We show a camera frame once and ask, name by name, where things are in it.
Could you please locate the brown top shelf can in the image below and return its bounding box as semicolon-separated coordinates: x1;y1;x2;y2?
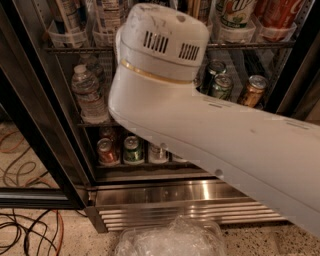
176;0;212;23

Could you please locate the front clear water bottle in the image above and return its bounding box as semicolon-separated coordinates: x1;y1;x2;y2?
71;64;109;124

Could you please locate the black cable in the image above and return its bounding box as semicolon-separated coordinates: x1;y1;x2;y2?
0;146;88;256

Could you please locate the orange cable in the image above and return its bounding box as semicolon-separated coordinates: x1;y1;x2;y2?
0;130;65;256

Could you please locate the green soda can bottom shelf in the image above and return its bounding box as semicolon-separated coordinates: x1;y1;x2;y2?
123;136;144;165

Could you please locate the white blue top shelf can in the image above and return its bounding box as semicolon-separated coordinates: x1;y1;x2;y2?
94;0;128;46

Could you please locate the front green soda can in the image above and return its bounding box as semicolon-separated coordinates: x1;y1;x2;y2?
208;74;234;100

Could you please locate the brown root beer can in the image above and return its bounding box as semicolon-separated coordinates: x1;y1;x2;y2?
237;75;268;107

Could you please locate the clear water bottle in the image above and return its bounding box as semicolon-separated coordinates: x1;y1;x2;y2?
71;64;109;124
79;54;106;84

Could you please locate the green 7up top can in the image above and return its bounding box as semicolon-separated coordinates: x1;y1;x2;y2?
216;0;257;29

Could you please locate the small water bottle bottom shelf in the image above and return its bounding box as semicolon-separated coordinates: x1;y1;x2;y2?
148;143;169;164

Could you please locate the stainless steel fridge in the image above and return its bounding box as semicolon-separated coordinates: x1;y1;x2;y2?
13;0;320;232

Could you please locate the left sliding glass door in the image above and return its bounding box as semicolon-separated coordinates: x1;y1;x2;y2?
0;0;88;209

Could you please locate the clear plastic bag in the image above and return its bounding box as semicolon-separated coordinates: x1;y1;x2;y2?
114;216;227;256

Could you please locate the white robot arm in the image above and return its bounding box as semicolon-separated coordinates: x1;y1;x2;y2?
109;3;320;236

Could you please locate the rear green soda can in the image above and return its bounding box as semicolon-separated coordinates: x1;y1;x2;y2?
200;59;227;94

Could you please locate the rear clear water bottle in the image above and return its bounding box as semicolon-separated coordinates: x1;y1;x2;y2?
79;54;106;84

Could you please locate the leftmost top shelf can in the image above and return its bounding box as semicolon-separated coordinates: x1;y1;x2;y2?
46;0;87;34

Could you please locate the orange soda can bottom shelf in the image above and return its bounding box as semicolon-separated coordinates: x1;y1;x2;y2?
97;138;118;166

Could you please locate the red coca-cola top can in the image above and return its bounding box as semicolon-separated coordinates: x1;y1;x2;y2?
254;0;305;42

